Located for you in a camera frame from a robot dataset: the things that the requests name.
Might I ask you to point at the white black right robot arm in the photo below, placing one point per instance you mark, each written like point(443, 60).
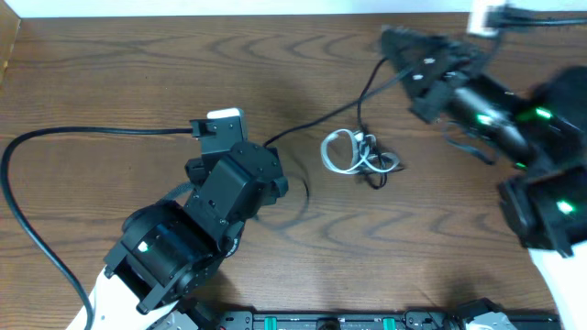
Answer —
point(544, 135)

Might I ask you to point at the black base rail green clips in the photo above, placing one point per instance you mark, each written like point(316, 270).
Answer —
point(416, 320)

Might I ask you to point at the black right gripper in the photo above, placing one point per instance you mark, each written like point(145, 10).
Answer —
point(448, 55)

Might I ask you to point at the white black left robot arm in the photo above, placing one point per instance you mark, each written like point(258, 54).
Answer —
point(171, 247)

